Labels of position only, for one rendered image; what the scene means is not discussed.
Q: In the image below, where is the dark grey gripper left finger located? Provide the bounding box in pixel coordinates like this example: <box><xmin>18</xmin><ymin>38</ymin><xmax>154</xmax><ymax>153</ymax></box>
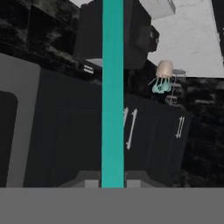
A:
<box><xmin>57</xmin><ymin>170</ymin><xmax>102</xmax><ymax>188</ymax></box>

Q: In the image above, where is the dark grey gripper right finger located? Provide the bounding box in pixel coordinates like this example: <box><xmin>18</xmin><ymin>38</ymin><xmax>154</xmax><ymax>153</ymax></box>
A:
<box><xmin>124</xmin><ymin>170</ymin><xmax>169</xmax><ymax>188</ymax></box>

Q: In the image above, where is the teal spatula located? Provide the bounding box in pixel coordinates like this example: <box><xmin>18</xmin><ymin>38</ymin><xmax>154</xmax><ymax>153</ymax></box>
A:
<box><xmin>101</xmin><ymin>0</ymin><xmax>125</xmax><ymax>188</ymax></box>

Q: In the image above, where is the beige utensil pot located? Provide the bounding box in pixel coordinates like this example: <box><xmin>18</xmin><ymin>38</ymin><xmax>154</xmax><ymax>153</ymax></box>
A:
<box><xmin>155</xmin><ymin>59</ymin><xmax>174</xmax><ymax>80</ymax></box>

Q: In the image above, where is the black cupboard run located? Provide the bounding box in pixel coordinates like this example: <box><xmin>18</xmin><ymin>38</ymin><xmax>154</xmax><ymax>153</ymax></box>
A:
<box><xmin>23</xmin><ymin>67</ymin><xmax>194</xmax><ymax>188</ymax></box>

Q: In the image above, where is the grey dishwasher with dark panel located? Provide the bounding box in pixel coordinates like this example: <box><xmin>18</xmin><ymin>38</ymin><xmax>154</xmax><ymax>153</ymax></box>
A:
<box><xmin>0</xmin><ymin>52</ymin><xmax>42</xmax><ymax>188</ymax></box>

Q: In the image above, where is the teal kitchen tool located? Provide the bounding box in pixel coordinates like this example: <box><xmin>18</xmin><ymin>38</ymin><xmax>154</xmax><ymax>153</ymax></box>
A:
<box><xmin>148</xmin><ymin>76</ymin><xmax>165</xmax><ymax>95</ymax></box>
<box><xmin>162</xmin><ymin>76</ymin><xmax>172</xmax><ymax>93</ymax></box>

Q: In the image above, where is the black countertop appliance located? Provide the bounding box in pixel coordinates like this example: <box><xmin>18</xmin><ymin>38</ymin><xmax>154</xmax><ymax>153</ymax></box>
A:
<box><xmin>72</xmin><ymin>0</ymin><xmax>161</xmax><ymax>71</ymax></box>

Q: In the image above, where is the white box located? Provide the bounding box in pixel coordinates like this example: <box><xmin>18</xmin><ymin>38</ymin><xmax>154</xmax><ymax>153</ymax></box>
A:
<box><xmin>138</xmin><ymin>0</ymin><xmax>177</xmax><ymax>20</ymax></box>

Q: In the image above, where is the long silver cupboard handle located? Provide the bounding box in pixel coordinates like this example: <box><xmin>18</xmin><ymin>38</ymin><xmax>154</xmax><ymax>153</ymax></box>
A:
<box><xmin>125</xmin><ymin>108</ymin><xmax>138</xmax><ymax>151</ymax></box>

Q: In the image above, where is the short silver cupboard handle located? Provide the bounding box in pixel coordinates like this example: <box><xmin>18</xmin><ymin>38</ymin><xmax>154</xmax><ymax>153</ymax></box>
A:
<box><xmin>123</xmin><ymin>107</ymin><xmax>130</xmax><ymax>127</ymax></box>

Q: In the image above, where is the silver cupboard handle pair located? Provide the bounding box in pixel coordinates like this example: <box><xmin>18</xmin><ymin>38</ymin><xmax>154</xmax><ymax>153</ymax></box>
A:
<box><xmin>175</xmin><ymin>115</ymin><xmax>186</xmax><ymax>139</ymax></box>

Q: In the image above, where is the grey wire stand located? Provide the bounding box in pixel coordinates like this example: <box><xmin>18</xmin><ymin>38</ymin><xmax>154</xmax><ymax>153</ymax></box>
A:
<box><xmin>164</xmin><ymin>68</ymin><xmax>188</xmax><ymax>108</ymax></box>

